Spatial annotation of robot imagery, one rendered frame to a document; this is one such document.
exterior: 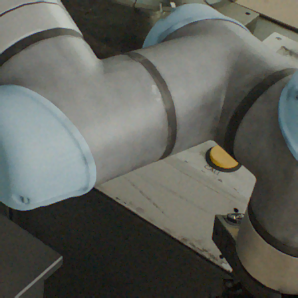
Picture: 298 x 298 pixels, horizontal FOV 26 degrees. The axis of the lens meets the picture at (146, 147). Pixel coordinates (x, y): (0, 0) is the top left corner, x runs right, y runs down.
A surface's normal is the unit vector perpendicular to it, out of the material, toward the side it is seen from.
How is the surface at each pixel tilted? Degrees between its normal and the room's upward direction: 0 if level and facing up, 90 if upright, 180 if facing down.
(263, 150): 79
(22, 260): 0
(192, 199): 90
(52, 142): 50
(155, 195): 90
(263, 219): 90
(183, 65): 18
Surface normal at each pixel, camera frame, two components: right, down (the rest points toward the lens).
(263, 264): -0.65, 0.44
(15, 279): 0.13, -0.75
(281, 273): -0.39, 0.58
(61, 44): 0.38, -0.55
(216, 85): 0.55, -0.06
